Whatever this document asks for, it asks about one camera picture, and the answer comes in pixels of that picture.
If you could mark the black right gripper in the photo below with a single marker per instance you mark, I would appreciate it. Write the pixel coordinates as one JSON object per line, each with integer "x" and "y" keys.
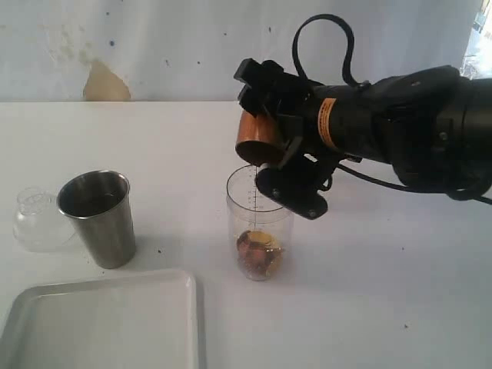
{"x": 307, "y": 163}

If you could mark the brown wooden cup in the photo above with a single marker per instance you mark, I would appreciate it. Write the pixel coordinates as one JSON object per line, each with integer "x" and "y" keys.
{"x": 259, "y": 140}

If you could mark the coins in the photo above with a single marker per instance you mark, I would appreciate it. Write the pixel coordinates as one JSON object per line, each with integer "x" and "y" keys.
{"x": 260, "y": 255}

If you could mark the stainless steel cup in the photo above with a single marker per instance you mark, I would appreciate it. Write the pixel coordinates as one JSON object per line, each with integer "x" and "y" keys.
{"x": 98, "y": 207}

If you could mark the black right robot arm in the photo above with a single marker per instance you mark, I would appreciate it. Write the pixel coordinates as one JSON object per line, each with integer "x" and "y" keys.
{"x": 433, "y": 127}

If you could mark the clear plastic shaker cup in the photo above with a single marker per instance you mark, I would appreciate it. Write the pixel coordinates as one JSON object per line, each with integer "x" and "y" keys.
{"x": 259, "y": 229}

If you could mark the clear dome strainer lid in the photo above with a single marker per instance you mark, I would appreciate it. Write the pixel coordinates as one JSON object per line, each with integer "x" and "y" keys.
{"x": 38, "y": 224}

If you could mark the white metal tray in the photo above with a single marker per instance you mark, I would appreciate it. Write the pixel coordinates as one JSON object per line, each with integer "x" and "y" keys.
{"x": 141, "y": 321}

